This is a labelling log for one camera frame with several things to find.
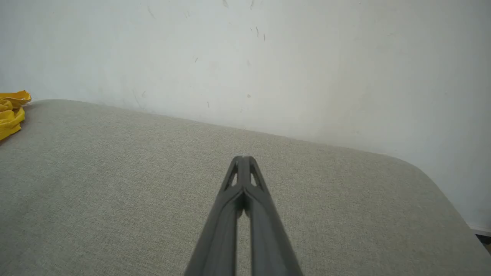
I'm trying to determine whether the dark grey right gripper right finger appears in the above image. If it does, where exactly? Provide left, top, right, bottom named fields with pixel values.
left=243, top=156, right=304, bottom=276

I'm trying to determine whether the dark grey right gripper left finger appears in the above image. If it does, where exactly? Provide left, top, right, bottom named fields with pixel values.
left=184, top=156, right=244, bottom=276

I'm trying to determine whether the yellow cartoon face t-shirt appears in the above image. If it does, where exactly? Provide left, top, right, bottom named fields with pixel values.
left=0, top=90, right=32, bottom=141

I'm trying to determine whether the wall baseboard strip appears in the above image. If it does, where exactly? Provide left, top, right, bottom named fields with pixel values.
left=468, top=222, right=491, bottom=236

